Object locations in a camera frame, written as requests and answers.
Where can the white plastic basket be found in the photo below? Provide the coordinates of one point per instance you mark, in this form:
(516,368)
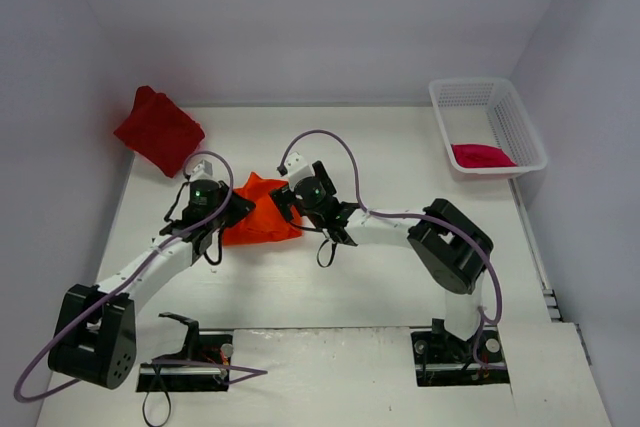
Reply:
(486,111)

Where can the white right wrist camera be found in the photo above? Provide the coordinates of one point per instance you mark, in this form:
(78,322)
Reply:
(294,168)

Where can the magenta t shirt in basket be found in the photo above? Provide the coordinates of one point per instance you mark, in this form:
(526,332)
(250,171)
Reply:
(476,156)

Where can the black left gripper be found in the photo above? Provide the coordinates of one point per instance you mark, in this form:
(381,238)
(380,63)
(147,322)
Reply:
(239,204)

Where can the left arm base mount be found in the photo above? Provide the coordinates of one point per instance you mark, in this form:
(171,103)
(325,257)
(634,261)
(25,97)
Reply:
(176,355)

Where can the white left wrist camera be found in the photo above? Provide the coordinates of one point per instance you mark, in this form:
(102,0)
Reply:
(203,170)

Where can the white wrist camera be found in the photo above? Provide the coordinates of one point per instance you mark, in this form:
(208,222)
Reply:
(203,170)
(294,168)

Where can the folded dark red t shirt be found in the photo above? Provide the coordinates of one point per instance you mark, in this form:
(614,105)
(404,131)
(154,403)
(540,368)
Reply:
(160,131)

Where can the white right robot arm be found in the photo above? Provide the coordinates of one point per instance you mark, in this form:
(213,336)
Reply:
(440,242)

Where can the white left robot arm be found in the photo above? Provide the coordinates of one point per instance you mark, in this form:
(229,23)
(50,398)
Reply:
(98,323)

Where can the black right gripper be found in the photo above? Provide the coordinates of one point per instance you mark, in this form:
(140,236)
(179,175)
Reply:
(282,197)

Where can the orange t shirt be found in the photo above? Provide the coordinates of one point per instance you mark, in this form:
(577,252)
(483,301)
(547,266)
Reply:
(264,224)

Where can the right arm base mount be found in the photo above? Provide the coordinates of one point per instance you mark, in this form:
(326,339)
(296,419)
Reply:
(443,360)

